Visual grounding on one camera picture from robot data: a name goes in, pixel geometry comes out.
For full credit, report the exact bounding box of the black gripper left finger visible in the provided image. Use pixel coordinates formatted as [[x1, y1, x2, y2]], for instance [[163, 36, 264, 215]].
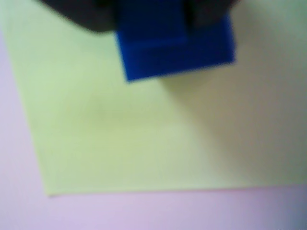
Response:
[[35, 0, 120, 34]]

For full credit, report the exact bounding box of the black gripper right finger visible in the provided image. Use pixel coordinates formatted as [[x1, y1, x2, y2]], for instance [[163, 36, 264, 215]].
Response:
[[184, 0, 240, 30]]

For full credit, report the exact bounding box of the tiny blue cube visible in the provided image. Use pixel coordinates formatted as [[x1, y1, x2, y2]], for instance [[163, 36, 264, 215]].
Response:
[[117, 0, 189, 46]]

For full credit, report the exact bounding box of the small blue cube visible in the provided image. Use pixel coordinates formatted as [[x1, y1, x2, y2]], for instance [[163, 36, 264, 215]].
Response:
[[116, 16, 236, 82]]

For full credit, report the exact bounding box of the green paper square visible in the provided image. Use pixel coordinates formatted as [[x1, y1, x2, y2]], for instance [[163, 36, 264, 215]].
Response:
[[0, 0, 307, 198]]

